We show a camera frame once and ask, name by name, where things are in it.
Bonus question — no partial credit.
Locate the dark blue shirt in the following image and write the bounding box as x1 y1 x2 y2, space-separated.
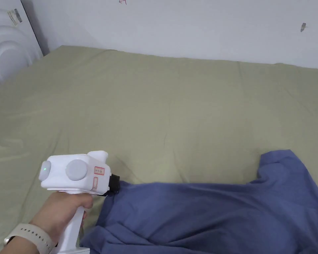
79 149 318 254

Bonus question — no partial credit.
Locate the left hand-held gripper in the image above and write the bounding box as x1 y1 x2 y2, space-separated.
39 150 121 254

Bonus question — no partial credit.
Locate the person's left hand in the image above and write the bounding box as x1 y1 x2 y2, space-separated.
28 192 94 242

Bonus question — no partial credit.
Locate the white washing machine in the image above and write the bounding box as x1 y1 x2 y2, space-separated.
0 0 44 92

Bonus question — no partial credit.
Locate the bed with pale green sheet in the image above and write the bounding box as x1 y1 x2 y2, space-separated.
0 45 318 254

